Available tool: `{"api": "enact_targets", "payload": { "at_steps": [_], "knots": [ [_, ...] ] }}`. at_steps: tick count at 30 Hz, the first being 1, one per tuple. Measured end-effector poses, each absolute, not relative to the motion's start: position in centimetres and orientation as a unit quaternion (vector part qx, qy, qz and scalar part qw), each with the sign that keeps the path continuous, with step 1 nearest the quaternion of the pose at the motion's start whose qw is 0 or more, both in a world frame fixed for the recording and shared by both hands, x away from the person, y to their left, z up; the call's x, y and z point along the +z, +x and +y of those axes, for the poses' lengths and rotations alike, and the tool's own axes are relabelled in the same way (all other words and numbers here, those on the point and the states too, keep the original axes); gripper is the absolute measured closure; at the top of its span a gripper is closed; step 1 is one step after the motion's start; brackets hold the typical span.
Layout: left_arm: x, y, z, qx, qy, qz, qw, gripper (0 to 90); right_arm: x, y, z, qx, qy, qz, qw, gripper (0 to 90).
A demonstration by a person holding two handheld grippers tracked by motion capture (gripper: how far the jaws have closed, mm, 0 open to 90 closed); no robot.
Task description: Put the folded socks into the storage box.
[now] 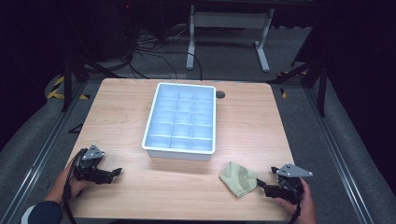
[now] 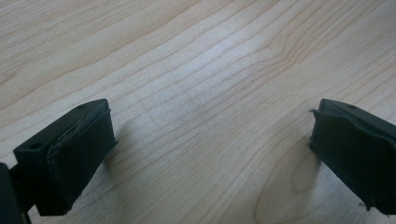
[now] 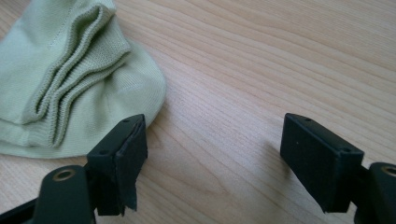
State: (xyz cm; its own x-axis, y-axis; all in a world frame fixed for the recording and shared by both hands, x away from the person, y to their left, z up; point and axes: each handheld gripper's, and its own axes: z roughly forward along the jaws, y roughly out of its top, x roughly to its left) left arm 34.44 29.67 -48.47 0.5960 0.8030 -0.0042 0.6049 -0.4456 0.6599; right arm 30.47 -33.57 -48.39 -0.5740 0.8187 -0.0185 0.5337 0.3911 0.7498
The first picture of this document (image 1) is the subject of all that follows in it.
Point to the pale green cloth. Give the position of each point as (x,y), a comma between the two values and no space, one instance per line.
(239,179)

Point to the black metal stand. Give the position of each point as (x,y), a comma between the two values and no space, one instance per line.
(311,77)
(74,73)

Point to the yellow black hazard tape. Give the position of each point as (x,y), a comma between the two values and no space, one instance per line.
(283,93)
(59,90)

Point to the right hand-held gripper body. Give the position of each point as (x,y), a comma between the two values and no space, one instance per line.
(288,183)

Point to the person's left hand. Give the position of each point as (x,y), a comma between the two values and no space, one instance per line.
(67,183)

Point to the person's right hand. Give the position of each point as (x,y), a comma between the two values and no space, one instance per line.
(306,207)

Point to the white compartment tray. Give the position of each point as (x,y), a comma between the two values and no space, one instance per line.
(180,119)

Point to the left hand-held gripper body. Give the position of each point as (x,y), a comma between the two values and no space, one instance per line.
(88,169)

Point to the white metal stand frame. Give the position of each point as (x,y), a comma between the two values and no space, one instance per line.
(229,34)

